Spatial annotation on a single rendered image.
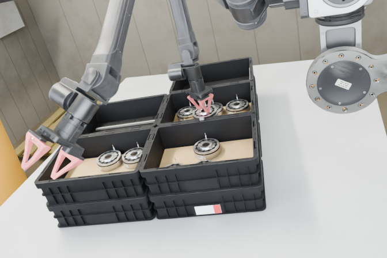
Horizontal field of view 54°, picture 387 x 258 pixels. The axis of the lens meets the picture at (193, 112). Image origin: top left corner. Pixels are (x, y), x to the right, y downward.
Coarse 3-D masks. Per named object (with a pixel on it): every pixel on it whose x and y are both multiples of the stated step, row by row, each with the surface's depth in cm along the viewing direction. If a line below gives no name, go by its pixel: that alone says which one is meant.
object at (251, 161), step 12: (204, 120) 147; (216, 120) 146; (252, 120) 139; (156, 132) 147; (252, 132) 132; (144, 156) 134; (144, 168) 128; (156, 168) 125; (168, 168) 124; (180, 168) 123; (192, 168) 122; (204, 168) 122; (216, 168) 121; (228, 168) 121
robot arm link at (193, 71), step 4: (184, 64) 146; (188, 64) 146; (192, 64) 145; (196, 64) 146; (184, 68) 145; (188, 68) 145; (192, 68) 143; (196, 68) 144; (184, 72) 147; (188, 72) 145; (192, 72) 144; (196, 72) 144; (200, 72) 146; (184, 76) 147; (188, 76) 146; (192, 76) 145; (196, 76) 145; (200, 76) 146; (196, 80) 147
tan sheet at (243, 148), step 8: (224, 144) 147; (232, 144) 146; (240, 144) 145; (248, 144) 144; (168, 152) 151; (176, 152) 150; (184, 152) 149; (192, 152) 147; (224, 152) 143; (232, 152) 142; (240, 152) 140; (248, 152) 139; (168, 160) 146; (176, 160) 145; (184, 160) 144; (192, 160) 143; (200, 160) 141; (216, 160) 139
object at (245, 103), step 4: (232, 100) 172; (236, 100) 171; (240, 100) 171; (244, 100) 169; (228, 104) 169; (244, 104) 166; (248, 104) 166; (228, 108) 166; (232, 108) 165; (236, 108) 164; (240, 108) 163; (244, 108) 163
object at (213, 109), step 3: (207, 105) 159; (210, 108) 156; (213, 108) 156; (216, 108) 154; (195, 111) 157; (198, 111) 156; (210, 111) 153; (213, 111) 153; (216, 111) 153; (192, 114) 155; (195, 114) 155; (198, 114) 154; (201, 114) 153; (204, 114) 153; (207, 114) 152; (210, 114) 151; (213, 114) 152; (195, 117) 153; (198, 117) 152
